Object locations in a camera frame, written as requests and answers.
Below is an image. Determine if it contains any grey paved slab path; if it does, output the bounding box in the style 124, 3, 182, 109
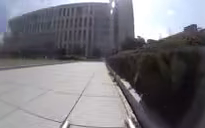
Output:
0, 61, 140, 128

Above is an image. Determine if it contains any pale stone kerb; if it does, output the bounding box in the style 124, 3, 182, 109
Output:
105, 63, 164, 128

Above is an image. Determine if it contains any dry grass strip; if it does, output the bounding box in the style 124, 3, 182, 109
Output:
0, 57, 78, 70

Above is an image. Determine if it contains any robot's own part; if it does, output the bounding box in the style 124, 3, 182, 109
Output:
60, 120, 71, 128
125, 118, 137, 128

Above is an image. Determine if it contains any row of dark bushes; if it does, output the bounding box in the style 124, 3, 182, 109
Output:
0, 40, 106, 62

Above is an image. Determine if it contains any trimmed dark green hedge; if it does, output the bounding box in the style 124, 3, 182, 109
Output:
105, 30, 205, 128

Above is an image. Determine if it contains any large grey concrete building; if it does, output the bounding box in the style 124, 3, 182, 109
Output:
2, 0, 136, 58

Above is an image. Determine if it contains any dark tree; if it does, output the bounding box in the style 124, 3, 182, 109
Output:
120, 35, 147, 52

